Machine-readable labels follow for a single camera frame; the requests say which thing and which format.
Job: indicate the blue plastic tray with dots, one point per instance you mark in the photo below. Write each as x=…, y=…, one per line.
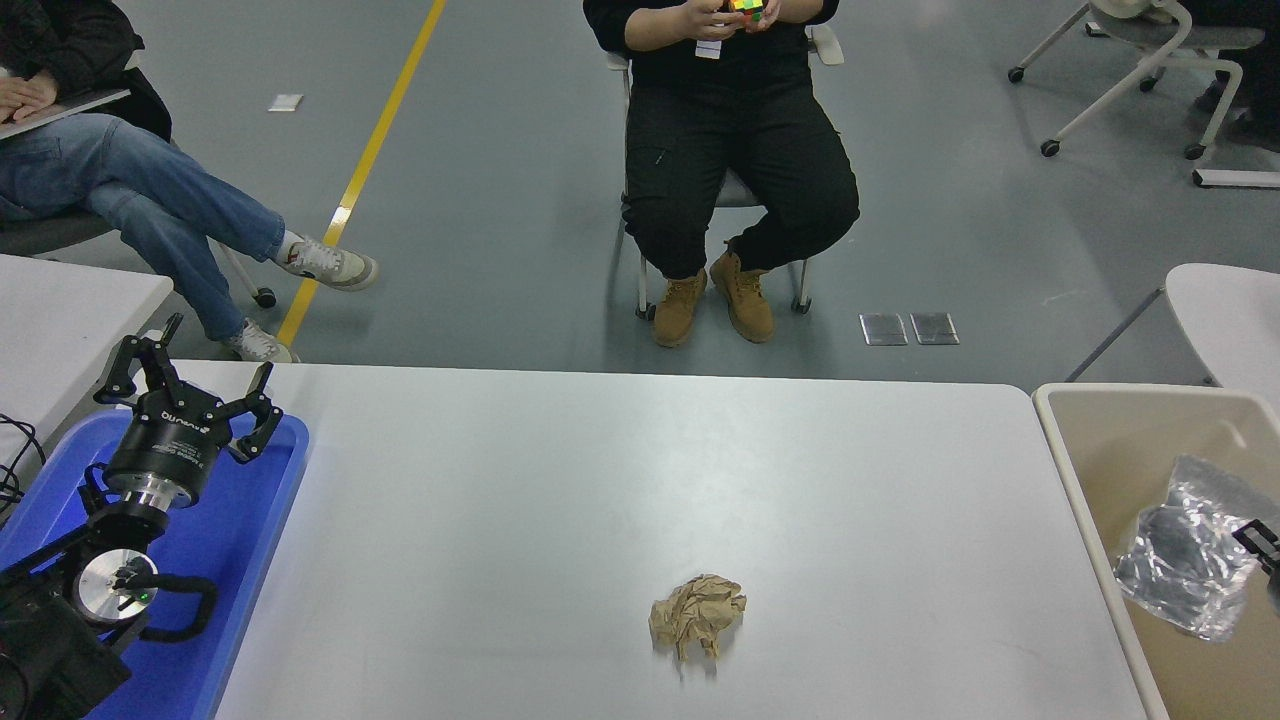
x=240, y=540

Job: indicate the white id badge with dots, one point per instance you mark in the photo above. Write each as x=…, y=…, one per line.
x=709, y=49

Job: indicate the person's left hand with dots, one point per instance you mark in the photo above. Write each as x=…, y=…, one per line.
x=770, y=15
x=25, y=98

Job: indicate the white side table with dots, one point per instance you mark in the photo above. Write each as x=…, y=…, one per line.
x=60, y=330

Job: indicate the silver floor outlet cover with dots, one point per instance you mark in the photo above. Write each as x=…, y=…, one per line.
x=884, y=329
x=934, y=328

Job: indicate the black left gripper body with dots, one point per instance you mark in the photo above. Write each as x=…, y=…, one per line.
x=170, y=445

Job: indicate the silver foil tray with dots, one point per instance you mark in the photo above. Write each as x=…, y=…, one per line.
x=1180, y=560

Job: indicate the white floor bar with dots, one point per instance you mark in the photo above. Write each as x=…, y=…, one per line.
x=1240, y=178

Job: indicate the person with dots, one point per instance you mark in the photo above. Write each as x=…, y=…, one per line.
x=1250, y=120
x=740, y=150
x=150, y=190

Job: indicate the crumpled tan paper ball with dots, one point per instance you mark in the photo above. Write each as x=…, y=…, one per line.
x=700, y=612

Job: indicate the white rounded table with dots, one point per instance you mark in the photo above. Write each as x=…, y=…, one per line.
x=1230, y=310

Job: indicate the multicoloured puzzle cube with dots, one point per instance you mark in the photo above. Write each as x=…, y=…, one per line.
x=747, y=10

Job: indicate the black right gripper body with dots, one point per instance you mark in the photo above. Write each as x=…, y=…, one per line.
x=1275, y=595

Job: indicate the silver laptop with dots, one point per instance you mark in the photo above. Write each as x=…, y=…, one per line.
x=90, y=106

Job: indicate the large pale plastic bin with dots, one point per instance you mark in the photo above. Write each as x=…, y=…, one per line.
x=1130, y=440

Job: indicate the person's right hand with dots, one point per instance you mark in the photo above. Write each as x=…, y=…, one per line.
x=705, y=20

